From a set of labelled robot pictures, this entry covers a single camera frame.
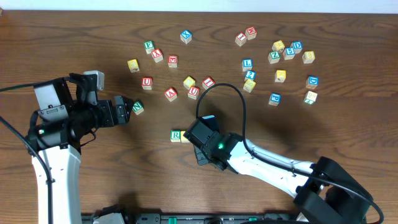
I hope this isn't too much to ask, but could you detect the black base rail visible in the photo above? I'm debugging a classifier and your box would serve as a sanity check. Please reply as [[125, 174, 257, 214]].
[[81, 205, 297, 224]]

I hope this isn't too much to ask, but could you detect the yellow block centre left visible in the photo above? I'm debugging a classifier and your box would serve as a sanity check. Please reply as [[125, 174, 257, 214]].
[[183, 76, 196, 90]]

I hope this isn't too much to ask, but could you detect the red I block top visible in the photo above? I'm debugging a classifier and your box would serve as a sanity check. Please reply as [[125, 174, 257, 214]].
[[235, 32, 247, 47]]

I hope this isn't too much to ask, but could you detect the yellow O block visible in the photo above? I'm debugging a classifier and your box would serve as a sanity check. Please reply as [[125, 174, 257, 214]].
[[180, 131, 189, 142]]

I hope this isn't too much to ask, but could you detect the red i block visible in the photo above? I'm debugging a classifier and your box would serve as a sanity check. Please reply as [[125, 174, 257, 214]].
[[202, 77, 215, 90], [235, 32, 247, 47]]

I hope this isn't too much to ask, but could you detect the red E block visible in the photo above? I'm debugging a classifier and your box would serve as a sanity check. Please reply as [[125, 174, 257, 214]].
[[168, 55, 178, 68]]

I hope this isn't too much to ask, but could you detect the red u block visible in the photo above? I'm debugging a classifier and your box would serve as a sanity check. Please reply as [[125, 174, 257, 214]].
[[187, 86, 200, 100], [141, 77, 153, 90]]

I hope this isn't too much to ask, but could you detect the green Z block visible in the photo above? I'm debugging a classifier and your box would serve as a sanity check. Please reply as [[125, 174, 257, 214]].
[[268, 51, 280, 64]]

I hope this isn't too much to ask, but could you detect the green R block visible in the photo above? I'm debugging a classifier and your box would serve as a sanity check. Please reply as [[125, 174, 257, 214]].
[[170, 130, 181, 142]]

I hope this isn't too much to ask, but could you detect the green 7 block tipped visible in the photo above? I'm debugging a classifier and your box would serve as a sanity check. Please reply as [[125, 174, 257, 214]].
[[303, 91, 318, 105]]

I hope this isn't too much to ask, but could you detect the red A block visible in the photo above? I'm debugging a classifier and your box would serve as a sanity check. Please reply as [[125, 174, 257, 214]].
[[165, 87, 178, 102]]

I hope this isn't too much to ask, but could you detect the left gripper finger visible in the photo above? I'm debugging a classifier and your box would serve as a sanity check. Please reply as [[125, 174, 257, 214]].
[[114, 96, 134, 113], [116, 105, 130, 125]]

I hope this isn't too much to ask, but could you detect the blue 5 block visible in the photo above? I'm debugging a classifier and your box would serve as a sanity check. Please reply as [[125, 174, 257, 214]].
[[282, 47, 295, 60]]

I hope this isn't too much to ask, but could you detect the blue D block right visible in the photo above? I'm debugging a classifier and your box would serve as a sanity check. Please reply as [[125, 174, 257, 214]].
[[306, 76, 319, 90]]

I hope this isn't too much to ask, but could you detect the blue d block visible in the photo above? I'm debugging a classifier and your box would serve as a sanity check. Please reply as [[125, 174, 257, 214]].
[[290, 41, 303, 54], [306, 76, 319, 90]]

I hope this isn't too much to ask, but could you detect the red U block left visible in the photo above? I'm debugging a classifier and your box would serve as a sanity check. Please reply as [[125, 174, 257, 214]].
[[141, 77, 153, 90]]

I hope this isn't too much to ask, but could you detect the green F block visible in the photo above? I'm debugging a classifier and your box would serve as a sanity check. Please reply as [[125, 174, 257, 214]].
[[144, 40, 155, 54]]

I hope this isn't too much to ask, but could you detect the blue X block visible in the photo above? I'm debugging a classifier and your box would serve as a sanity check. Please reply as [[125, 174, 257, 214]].
[[180, 30, 192, 44]]

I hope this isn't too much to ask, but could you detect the yellow 8 block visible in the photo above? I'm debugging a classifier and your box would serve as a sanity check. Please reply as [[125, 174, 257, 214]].
[[302, 51, 316, 64]]

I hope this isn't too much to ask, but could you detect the red U block centre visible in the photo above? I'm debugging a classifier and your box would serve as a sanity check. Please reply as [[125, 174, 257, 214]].
[[187, 86, 200, 100]]

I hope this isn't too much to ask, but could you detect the blue P block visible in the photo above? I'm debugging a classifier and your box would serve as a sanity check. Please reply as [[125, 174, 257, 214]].
[[269, 93, 281, 106]]

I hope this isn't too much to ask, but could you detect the yellow block under T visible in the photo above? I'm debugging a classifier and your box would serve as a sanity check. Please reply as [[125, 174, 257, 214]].
[[275, 70, 287, 83]]

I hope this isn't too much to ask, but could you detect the green N block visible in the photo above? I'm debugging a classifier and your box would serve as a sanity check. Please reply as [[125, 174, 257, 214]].
[[132, 101, 144, 115]]

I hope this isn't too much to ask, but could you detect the blue L block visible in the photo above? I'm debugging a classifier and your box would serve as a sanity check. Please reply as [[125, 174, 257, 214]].
[[242, 58, 253, 72]]

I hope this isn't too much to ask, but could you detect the red I block left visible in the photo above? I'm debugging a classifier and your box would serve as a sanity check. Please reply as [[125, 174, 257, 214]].
[[202, 77, 215, 90]]

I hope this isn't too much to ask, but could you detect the blue D block top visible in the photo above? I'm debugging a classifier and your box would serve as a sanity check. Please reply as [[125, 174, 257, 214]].
[[290, 41, 303, 54]]

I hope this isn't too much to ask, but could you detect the red X block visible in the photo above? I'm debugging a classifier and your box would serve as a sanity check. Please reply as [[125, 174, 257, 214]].
[[151, 49, 164, 63]]

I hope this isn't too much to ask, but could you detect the yellow block far left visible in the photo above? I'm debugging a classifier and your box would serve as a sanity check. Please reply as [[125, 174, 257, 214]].
[[127, 59, 140, 73]]

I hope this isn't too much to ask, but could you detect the yellow S block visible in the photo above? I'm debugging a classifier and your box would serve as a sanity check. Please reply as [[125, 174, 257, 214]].
[[243, 79, 256, 93]]

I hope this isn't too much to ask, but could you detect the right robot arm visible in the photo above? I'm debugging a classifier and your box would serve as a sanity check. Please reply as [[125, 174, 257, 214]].
[[184, 115, 373, 223]]

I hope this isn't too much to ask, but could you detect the blue 2 block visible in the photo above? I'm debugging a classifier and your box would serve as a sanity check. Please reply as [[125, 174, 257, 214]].
[[244, 70, 256, 82]]

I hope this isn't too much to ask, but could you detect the red W block top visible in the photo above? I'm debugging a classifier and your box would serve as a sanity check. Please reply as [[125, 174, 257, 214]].
[[245, 26, 257, 40]]

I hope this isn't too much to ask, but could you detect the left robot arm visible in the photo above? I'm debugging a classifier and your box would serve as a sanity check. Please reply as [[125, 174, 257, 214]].
[[26, 70, 134, 223]]

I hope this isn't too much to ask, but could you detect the yellow block top right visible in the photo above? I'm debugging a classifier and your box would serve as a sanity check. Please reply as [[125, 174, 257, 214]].
[[272, 40, 285, 53]]

